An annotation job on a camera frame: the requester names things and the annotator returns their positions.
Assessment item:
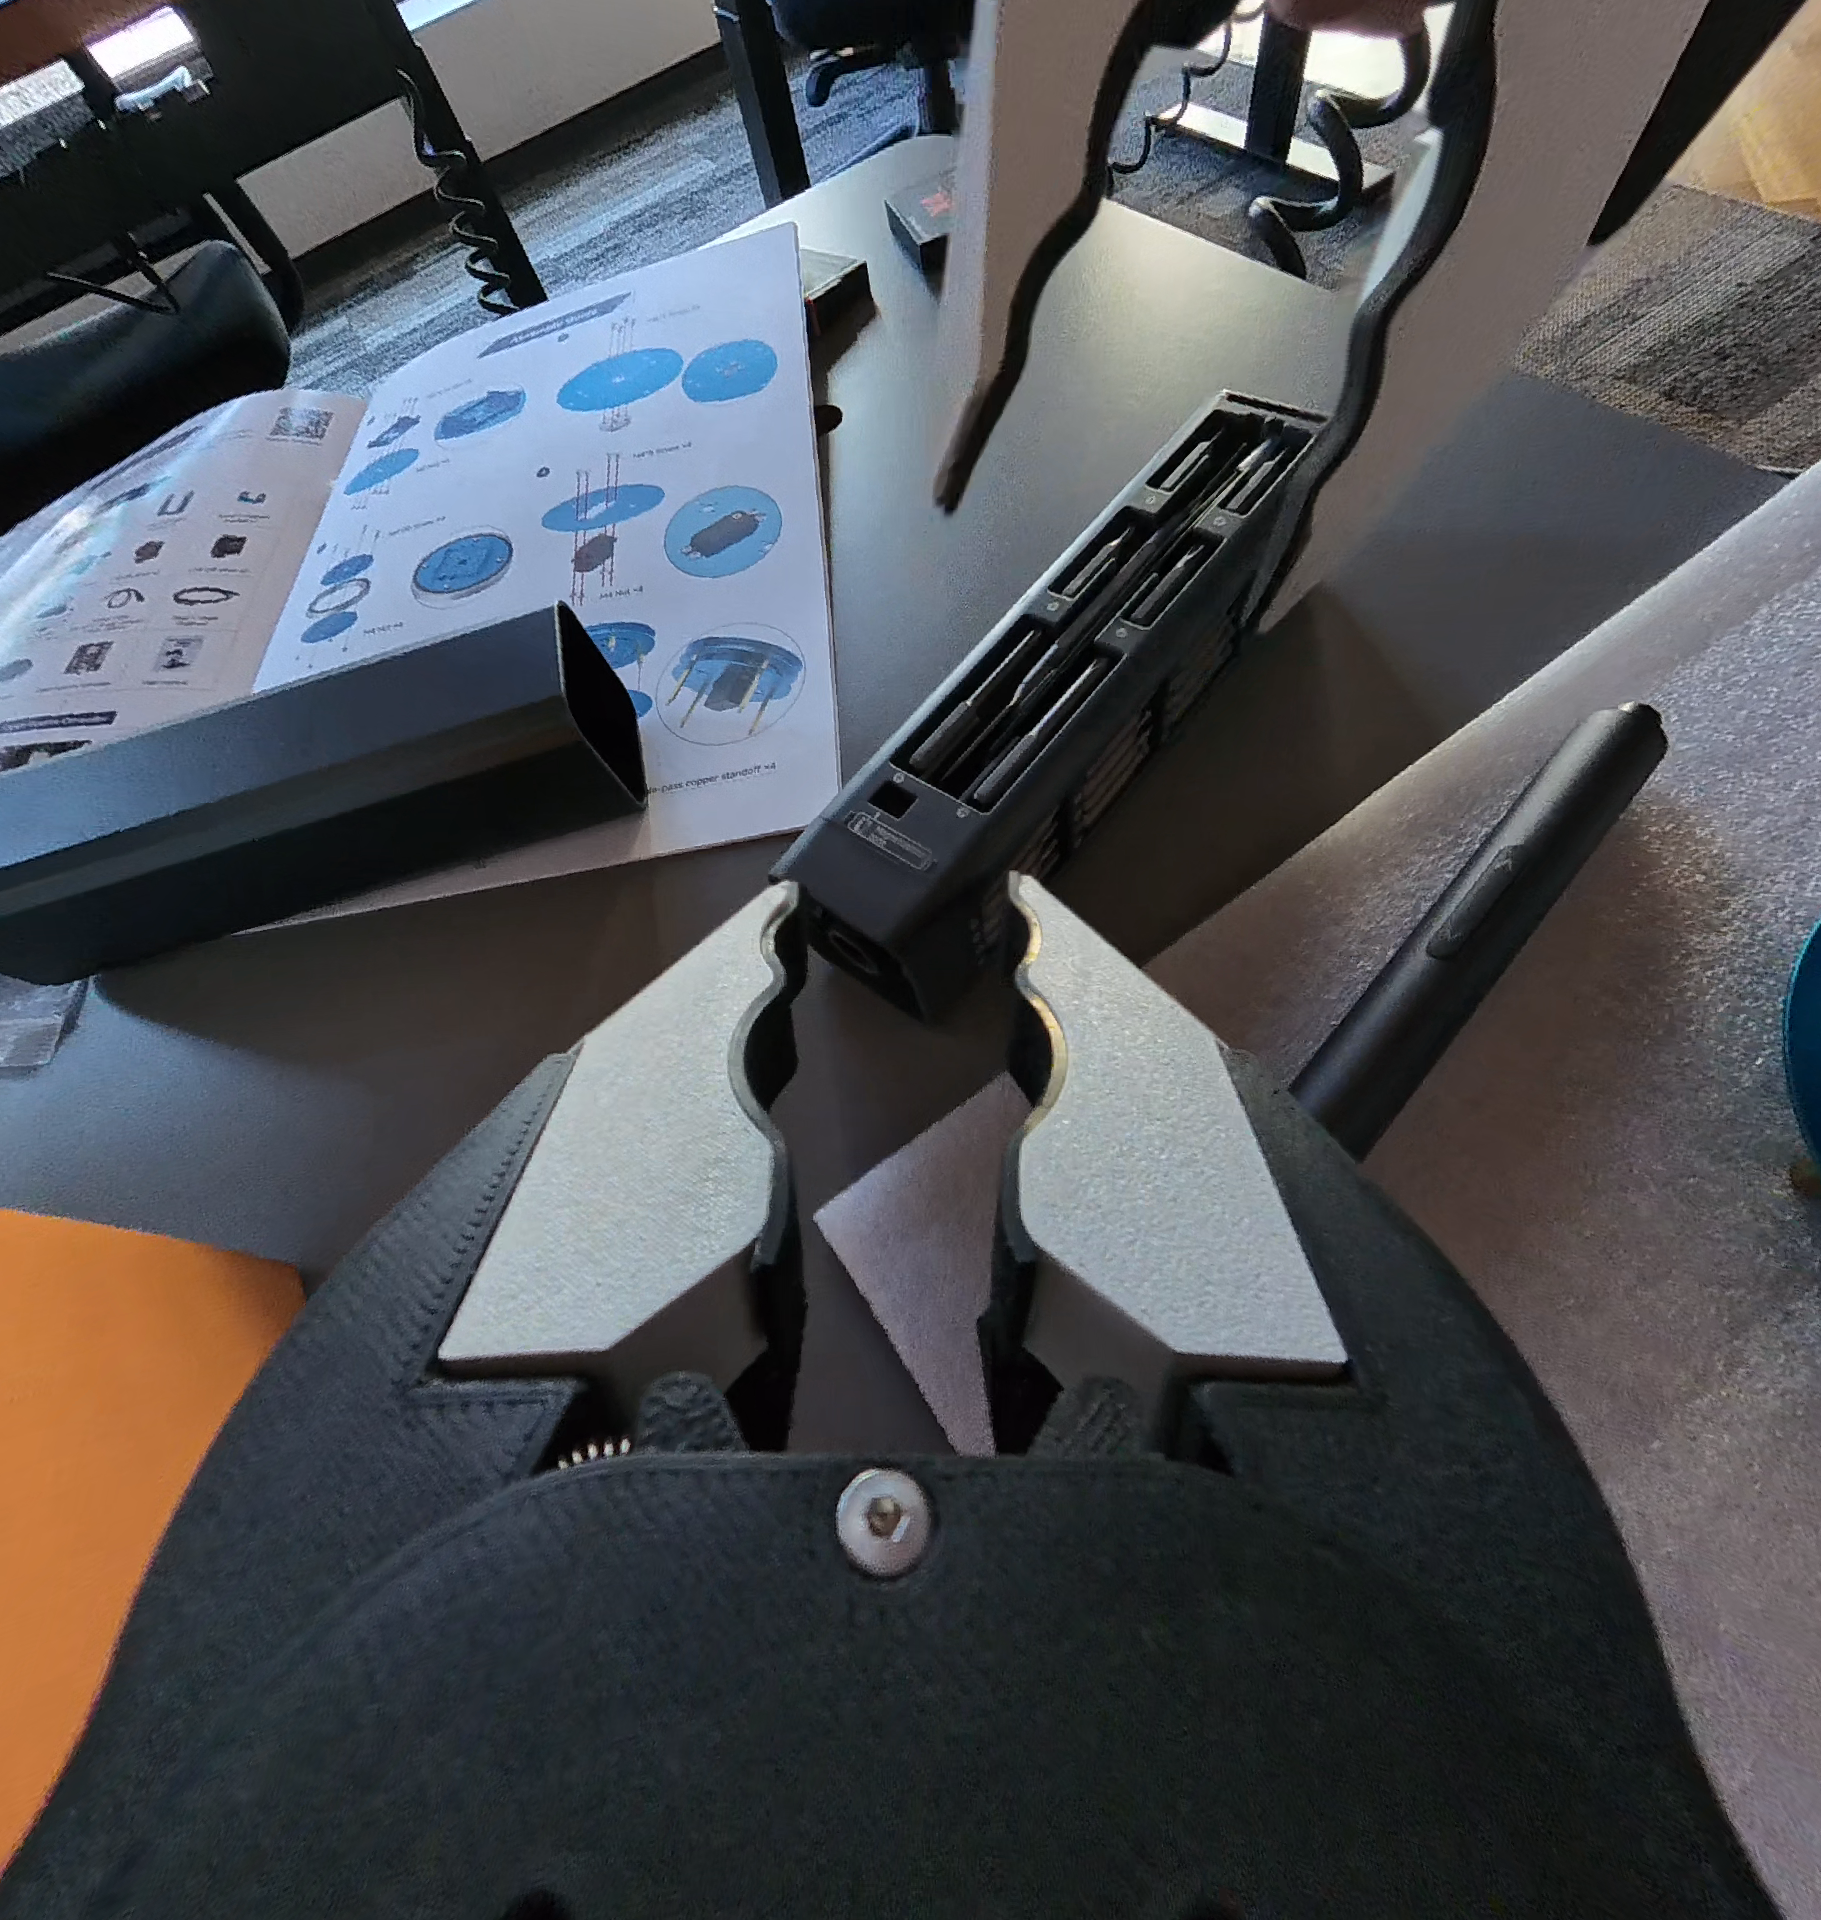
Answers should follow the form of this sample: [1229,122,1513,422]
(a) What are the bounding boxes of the black padded seat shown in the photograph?
[0,241,299,535]

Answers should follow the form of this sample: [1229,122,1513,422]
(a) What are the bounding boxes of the dark metal case sleeve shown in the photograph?
[0,601,651,989]

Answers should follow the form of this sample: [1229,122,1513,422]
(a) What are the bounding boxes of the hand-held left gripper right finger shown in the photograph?
[986,870,1355,1397]

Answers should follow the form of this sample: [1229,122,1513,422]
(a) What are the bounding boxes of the black office chair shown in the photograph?
[767,0,987,143]

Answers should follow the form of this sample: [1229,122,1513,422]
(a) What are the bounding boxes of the wooden desk with black frame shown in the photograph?
[0,0,553,363]

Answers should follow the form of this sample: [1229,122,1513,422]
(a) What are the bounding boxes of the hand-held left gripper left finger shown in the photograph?
[437,884,807,1382]

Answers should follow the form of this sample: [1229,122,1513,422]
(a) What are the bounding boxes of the thick black coiled cable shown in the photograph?
[1247,81,1398,280]

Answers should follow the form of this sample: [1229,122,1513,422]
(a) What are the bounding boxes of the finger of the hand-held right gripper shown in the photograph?
[1262,0,1719,635]
[931,0,1154,517]

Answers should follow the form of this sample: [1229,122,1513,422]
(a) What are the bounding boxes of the clear plastic bag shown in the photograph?
[0,961,90,1085]

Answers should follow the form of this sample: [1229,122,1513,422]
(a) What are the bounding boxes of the black screwdriver bit case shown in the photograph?
[771,391,1333,1024]

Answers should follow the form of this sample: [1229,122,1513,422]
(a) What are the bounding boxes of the dark grey desk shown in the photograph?
[0,136,1789,1308]

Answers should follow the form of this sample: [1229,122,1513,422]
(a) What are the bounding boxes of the small black box red print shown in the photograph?
[884,169,960,274]

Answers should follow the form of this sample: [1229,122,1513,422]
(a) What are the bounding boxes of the white foam sheet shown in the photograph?
[812,436,1821,1920]

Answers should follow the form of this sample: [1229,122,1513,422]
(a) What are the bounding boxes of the black electric screwdriver pen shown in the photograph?
[1290,703,1667,1160]

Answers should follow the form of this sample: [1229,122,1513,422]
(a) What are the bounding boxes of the white assembly manual blue pictures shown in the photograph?
[0,223,840,932]

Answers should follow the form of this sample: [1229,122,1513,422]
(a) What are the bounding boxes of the black desk leg white foot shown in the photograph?
[1232,0,1398,203]

